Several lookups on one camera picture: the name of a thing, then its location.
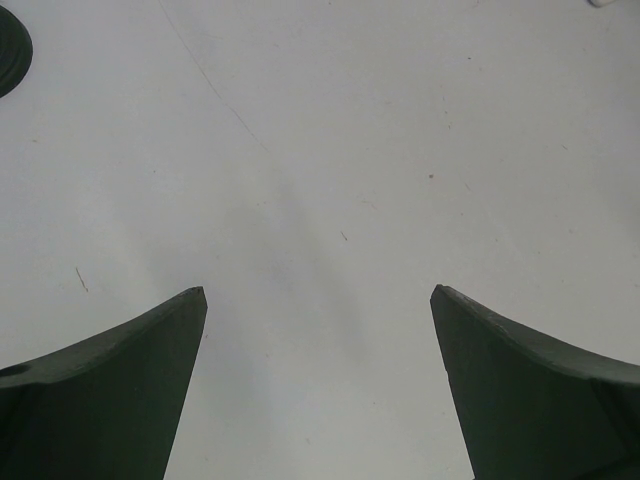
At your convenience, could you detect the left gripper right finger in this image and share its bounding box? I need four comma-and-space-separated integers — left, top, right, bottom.
430, 285, 639, 479

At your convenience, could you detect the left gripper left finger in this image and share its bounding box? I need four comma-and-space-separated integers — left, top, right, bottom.
1, 287, 207, 479

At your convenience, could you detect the black round base phone stand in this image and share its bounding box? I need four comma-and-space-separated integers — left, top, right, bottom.
0, 7, 33, 97

